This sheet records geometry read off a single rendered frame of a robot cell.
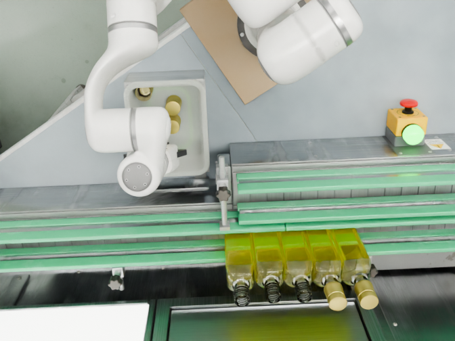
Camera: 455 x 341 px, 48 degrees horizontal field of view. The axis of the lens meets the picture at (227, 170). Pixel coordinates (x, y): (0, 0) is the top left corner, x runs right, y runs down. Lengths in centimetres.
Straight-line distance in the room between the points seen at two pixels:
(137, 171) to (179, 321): 40
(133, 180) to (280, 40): 33
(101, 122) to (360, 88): 63
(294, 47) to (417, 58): 49
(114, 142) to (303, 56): 34
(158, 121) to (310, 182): 38
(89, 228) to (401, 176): 68
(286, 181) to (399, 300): 40
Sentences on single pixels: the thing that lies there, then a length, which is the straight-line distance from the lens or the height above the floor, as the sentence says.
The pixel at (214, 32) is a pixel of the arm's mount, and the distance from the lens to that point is 113.
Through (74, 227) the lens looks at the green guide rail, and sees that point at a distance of 117.
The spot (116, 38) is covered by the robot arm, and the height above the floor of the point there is 103.
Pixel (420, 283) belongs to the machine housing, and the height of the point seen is 92.
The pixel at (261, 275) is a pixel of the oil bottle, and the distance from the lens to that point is 100.
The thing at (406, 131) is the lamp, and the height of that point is 84.
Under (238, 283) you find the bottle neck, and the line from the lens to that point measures 99.
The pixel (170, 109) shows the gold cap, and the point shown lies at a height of 81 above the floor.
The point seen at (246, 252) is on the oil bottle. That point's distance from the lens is 105.
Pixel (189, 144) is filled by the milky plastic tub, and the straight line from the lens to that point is 121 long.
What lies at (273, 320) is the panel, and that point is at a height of 106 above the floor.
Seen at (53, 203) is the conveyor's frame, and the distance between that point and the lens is 125.
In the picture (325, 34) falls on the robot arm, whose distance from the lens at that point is 83.
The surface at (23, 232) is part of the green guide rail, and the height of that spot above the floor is 94.
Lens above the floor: 188
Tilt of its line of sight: 64 degrees down
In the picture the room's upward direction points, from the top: 176 degrees clockwise
